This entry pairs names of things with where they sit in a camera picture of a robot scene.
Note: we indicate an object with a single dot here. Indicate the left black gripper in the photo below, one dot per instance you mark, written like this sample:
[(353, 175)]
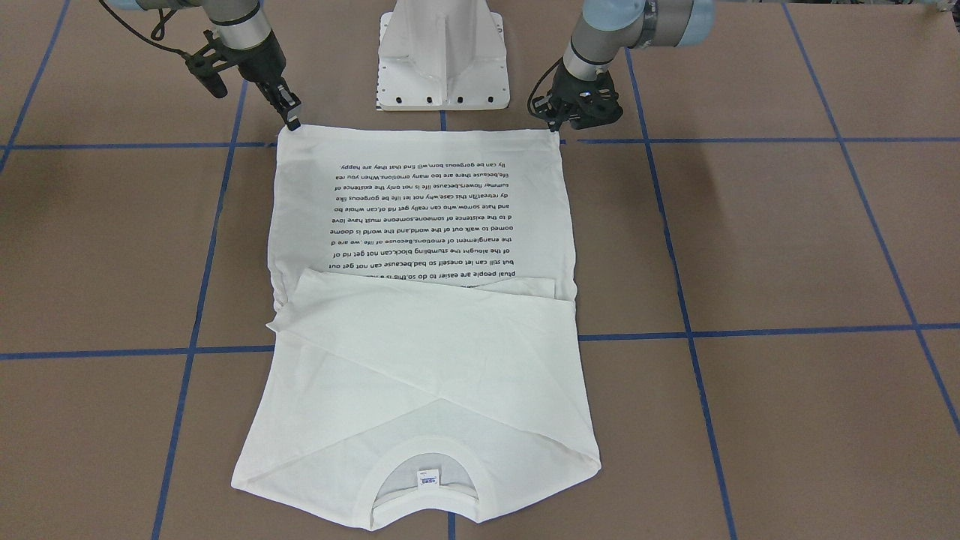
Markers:
[(564, 109)]

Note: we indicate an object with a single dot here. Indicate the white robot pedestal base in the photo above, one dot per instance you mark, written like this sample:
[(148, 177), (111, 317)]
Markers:
[(442, 55)]

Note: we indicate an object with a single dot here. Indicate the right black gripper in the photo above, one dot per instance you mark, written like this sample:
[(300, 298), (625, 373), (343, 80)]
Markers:
[(257, 70)]

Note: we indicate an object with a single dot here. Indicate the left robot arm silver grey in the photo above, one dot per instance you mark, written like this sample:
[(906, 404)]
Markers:
[(606, 27)]

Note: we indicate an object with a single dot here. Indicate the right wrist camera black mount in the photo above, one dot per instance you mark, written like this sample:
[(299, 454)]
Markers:
[(207, 63)]

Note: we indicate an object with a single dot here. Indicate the white long-sleeve printed t-shirt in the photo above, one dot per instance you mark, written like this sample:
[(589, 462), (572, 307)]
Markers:
[(426, 348)]

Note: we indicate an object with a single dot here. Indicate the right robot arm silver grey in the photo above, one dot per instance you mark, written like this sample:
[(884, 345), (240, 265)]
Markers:
[(241, 36)]

